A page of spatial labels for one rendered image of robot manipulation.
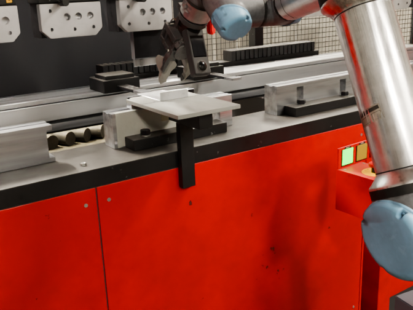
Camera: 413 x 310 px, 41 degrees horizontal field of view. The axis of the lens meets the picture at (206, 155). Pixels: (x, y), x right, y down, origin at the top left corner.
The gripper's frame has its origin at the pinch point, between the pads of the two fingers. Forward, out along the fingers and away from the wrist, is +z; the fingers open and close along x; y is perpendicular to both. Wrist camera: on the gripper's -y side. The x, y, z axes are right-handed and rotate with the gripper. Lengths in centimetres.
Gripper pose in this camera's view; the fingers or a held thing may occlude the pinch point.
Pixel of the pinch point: (173, 80)
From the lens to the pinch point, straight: 145.1
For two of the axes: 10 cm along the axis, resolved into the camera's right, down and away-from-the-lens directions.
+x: -8.2, 1.9, -5.3
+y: -4.6, -7.8, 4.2
